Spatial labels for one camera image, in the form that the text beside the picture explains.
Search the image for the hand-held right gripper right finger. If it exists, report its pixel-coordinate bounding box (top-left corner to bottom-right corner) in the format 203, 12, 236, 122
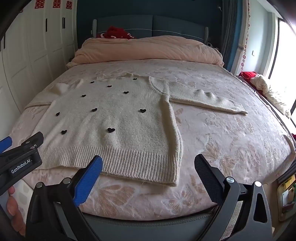
194, 153, 273, 241

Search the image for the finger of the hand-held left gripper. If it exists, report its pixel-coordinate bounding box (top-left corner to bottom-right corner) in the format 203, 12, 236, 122
0, 136, 13, 154
14, 131, 44, 151

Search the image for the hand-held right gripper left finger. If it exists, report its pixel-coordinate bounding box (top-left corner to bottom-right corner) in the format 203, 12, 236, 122
25, 155, 103, 241

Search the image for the cream sweater with black hearts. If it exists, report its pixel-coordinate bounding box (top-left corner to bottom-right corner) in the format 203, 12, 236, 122
24, 72, 248, 188

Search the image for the person's left hand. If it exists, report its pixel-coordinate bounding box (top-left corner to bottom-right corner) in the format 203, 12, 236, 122
6, 185, 26, 235

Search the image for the pink butterfly blanket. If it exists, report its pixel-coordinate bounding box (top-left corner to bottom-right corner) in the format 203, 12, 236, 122
7, 58, 296, 220

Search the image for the white wardrobe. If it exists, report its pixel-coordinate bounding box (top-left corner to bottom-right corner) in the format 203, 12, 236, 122
0, 0, 78, 137

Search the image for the green and yellow box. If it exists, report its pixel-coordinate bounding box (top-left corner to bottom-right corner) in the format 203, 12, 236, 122
277, 175, 296, 222

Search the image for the crumpled white cloth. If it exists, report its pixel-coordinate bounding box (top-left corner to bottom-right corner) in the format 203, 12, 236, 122
249, 74, 292, 119

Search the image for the red plush cushion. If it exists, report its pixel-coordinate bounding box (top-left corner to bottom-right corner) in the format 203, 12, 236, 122
240, 71, 259, 86

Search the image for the hanging bead decoration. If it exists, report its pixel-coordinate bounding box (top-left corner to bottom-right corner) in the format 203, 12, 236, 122
241, 45, 248, 73

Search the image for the red cloth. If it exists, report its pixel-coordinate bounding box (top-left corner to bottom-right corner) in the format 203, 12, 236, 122
100, 26, 135, 39

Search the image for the peach duvet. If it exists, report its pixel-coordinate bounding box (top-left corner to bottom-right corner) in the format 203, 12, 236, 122
67, 36, 224, 69

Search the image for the bright window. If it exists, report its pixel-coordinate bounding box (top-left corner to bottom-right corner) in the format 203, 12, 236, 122
268, 18, 296, 113

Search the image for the grey curtain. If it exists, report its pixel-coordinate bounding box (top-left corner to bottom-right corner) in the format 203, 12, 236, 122
221, 0, 246, 73

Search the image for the blue padded headboard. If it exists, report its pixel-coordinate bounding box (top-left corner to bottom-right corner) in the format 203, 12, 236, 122
92, 14, 210, 44

